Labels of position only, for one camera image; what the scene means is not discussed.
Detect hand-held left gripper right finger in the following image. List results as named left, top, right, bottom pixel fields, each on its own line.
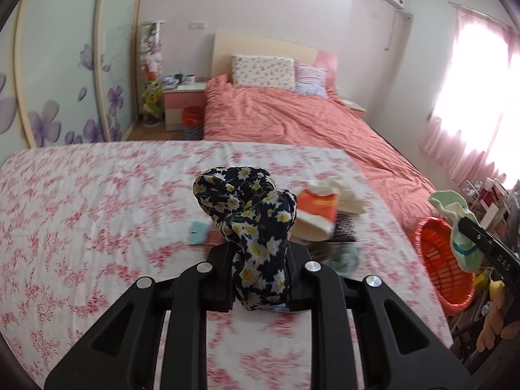
left=284, top=243, right=475, bottom=390

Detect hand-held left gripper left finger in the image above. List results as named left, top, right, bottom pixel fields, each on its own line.
left=44, top=244, right=236, bottom=390

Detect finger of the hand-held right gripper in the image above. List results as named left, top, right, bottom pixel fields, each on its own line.
left=458, top=216, right=490, bottom=254

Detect light green sock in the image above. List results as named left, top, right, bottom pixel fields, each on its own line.
left=428, top=190, right=485, bottom=273

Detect orange plastic basket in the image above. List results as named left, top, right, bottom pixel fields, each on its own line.
left=412, top=216, right=476, bottom=314

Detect light blue box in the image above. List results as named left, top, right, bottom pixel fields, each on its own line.
left=188, top=221, right=210, bottom=247

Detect black floral cloth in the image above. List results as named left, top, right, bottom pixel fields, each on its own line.
left=192, top=166, right=298, bottom=311

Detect red and white paper cup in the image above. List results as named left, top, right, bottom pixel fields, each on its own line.
left=293, top=185, right=339, bottom=241

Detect white shelf cart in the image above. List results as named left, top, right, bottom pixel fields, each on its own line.
left=467, top=179, right=513, bottom=228

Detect pale green cloth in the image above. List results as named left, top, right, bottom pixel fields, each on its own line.
left=325, top=243, right=360, bottom=275

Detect tan plush toy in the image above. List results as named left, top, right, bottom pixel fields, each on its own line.
left=476, top=280, right=508, bottom=353

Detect black mesh piece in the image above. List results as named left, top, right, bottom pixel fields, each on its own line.
left=333, top=213, right=359, bottom=242

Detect crumpled white tissue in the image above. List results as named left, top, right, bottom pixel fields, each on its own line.
left=325, top=178, right=367, bottom=215

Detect pink floral tablecloth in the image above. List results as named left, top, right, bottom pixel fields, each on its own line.
left=0, top=140, right=453, bottom=390

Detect pink curtain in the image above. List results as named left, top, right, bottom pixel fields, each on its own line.
left=420, top=6, right=520, bottom=189

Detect small orange waste basket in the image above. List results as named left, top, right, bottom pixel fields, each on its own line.
left=181, top=106, right=205, bottom=141

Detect bed with pink duvet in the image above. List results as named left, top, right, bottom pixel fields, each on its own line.
left=202, top=74, right=437, bottom=228

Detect cream nightstand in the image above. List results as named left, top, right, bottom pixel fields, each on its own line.
left=339, top=97, right=366, bottom=121

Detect pink and white nightstand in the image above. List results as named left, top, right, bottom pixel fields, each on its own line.
left=162, top=82, right=208, bottom=132

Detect pink striped pillow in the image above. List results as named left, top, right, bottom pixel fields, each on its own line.
left=294, top=63, right=330, bottom=98

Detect floral print pillow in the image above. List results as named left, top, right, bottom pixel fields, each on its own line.
left=231, top=55, right=296, bottom=91

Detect clear tube of plush toys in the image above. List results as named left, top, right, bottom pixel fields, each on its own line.
left=138, top=21, right=165, bottom=124

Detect cream and pink headboard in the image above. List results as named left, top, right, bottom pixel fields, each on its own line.
left=212, top=30, right=339, bottom=92

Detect flower print wardrobe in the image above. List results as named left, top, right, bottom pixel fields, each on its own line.
left=0, top=0, right=148, bottom=159

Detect air conditioner cable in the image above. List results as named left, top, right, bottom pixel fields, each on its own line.
left=383, top=7, right=402, bottom=52

